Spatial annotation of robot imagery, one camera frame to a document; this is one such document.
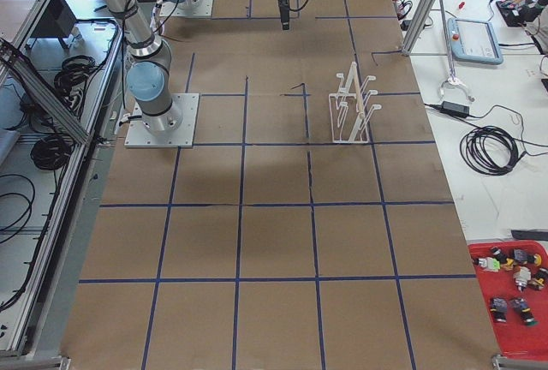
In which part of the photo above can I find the silver reach grabber tool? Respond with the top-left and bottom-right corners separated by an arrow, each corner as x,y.
438,0 -> 474,103

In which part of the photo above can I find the blue teach pendant tablet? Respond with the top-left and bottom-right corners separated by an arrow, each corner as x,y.
447,18 -> 503,65

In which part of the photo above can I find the black power adapter brick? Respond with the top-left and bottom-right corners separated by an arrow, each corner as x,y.
440,101 -> 469,118

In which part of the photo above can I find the red plastic parts bin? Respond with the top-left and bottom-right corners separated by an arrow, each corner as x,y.
468,240 -> 547,361

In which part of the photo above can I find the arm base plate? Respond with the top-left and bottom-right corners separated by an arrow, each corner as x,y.
174,0 -> 214,19
124,93 -> 200,148

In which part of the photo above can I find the white wire cup rack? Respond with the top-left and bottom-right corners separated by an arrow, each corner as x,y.
328,62 -> 382,145

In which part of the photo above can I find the aluminium frame post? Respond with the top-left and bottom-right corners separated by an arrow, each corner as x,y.
402,0 -> 435,56

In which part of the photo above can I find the coiled black cable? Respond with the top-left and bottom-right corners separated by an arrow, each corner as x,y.
459,125 -> 527,175

